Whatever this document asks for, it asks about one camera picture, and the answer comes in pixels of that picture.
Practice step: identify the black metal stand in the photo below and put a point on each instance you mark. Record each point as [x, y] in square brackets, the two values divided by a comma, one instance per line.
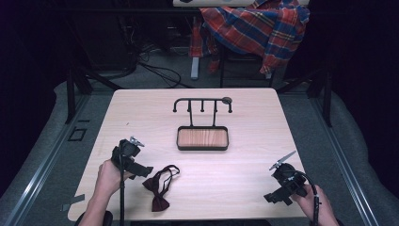
[78, 91]
[323, 94]

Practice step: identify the dark red bow tie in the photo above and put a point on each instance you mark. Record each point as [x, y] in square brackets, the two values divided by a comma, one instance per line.
[159, 188]

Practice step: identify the person's right hand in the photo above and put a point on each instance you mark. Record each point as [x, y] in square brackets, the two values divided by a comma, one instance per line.
[309, 199]

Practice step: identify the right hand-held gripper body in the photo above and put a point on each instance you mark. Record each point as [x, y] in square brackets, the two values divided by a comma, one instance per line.
[287, 183]

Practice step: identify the black metal chair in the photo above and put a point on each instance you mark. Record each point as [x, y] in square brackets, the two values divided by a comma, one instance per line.
[244, 67]

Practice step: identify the red blue plaid shirt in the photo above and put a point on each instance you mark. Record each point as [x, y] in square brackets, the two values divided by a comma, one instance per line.
[254, 28]

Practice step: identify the black hook rack wooden base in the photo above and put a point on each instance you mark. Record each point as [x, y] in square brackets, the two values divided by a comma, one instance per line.
[202, 132]

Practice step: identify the white table leg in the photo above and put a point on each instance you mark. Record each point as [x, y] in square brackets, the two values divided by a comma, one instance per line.
[195, 67]

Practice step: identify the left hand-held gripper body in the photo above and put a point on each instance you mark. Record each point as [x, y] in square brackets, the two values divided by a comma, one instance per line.
[127, 160]

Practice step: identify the person's left hand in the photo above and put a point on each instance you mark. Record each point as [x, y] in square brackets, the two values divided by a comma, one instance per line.
[108, 179]

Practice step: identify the metal floor rail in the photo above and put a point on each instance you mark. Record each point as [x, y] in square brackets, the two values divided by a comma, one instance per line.
[345, 166]
[44, 169]

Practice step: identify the grey tape strip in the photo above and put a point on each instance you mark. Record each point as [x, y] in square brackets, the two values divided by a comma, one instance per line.
[73, 201]

